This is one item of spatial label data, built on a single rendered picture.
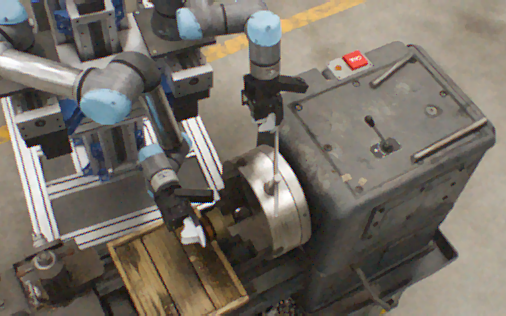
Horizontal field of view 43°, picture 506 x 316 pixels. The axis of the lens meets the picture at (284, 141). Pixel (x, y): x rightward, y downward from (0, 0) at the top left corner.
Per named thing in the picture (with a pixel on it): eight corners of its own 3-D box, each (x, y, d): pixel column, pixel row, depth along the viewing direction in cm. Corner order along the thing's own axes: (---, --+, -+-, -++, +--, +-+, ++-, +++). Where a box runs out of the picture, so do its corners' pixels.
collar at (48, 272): (57, 246, 170) (55, 241, 167) (67, 270, 166) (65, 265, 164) (27, 259, 167) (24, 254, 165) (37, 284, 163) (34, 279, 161)
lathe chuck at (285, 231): (240, 169, 207) (258, 132, 178) (286, 256, 200) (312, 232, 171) (215, 180, 204) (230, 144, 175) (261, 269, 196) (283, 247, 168)
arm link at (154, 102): (121, 30, 179) (171, 142, 215) (102, 56, 172) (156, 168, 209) (157, 35, 175) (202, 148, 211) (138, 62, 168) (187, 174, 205)
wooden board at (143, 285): (195, 210, 209) (195, 203, 205) (249, 303, 192) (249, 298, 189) (107, 249, 198) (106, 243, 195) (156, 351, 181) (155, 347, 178)
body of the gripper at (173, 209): (170, 235, 183) (153, 202, 189) (197, 223, 186) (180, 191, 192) (168, 222, 177) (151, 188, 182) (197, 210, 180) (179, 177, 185)
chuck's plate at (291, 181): (250, 165, 208) (269, 127, 180) (295, 251, 201) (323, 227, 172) (240, 169, 207) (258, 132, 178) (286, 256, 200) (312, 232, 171)
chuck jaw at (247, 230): (261, 210, 183) (282, 243, 178) (260, 218, 187) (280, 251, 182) (227, 226, 179) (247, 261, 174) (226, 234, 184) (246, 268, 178)
